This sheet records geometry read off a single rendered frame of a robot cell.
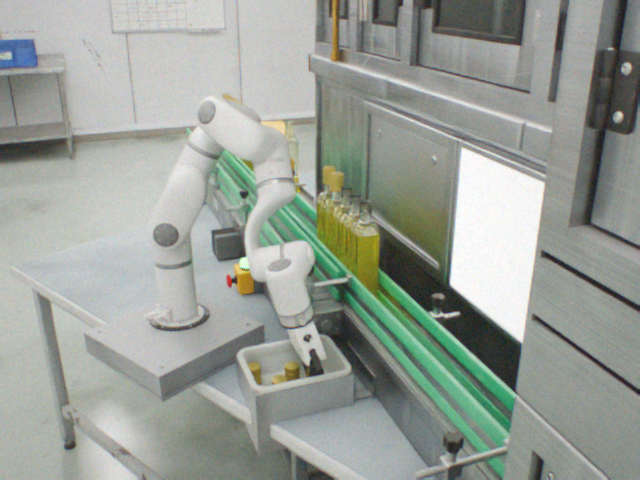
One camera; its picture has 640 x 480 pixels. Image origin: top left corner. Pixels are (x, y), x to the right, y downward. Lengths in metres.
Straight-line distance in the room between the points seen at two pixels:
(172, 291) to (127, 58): 5.80
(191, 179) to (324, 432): 0.62
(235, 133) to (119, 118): 6.04
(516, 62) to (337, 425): 0.81
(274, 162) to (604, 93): 0.95
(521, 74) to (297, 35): 6.49
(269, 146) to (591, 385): 0.95
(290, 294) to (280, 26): 6.42
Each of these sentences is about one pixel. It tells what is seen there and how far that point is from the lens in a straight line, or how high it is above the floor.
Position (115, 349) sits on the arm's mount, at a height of 0.81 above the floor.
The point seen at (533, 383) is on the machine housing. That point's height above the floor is 1.27.
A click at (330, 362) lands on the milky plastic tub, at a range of 1.51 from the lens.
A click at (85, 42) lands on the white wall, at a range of 7.28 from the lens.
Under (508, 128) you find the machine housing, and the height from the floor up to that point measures 1.37.
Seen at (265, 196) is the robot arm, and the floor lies 1.19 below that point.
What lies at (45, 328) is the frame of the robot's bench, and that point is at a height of 0.52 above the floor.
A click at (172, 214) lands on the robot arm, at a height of 1.13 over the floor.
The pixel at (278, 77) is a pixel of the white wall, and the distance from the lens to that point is 7.64.
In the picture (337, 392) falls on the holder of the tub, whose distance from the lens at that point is 1.43.
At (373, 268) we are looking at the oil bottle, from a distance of 1.54.
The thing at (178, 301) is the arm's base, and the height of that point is 0.88.
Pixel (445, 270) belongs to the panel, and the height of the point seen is 1.02.
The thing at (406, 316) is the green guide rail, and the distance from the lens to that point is 1.47.
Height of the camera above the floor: 1.62
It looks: 23 degrees down
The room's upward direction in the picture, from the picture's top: straight up
